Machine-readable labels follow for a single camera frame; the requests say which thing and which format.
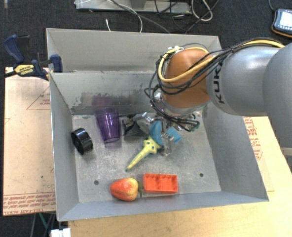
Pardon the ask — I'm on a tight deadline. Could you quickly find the black and silver packet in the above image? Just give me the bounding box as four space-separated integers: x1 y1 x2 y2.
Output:
122 112 153 137

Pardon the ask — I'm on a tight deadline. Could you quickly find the blue curved plastic thing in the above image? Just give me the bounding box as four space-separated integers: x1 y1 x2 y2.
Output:
149 120 183 146

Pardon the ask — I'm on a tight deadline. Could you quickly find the brown cardboard board red print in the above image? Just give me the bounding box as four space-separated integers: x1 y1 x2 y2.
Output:
2 67 275 217

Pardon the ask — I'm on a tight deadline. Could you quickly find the red and yellow toy fruit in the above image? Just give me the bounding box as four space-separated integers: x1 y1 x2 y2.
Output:
109 177 139 202

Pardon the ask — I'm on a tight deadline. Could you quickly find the grey metal bin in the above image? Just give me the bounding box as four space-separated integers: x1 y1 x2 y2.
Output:
46 28 269 222

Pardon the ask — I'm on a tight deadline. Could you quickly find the purple clear plastic cup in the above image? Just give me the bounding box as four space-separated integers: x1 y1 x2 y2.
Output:
94 107 121 144

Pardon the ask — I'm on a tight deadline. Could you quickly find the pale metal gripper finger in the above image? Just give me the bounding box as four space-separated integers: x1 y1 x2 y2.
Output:
161 132 169 155
168 133 175 157

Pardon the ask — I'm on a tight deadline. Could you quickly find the orange toy brick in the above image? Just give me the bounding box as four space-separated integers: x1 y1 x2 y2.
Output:
142 173 179 195

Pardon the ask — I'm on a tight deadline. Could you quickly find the yellow dotted toy animal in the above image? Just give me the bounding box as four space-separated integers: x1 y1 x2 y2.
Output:
125 135 163 172

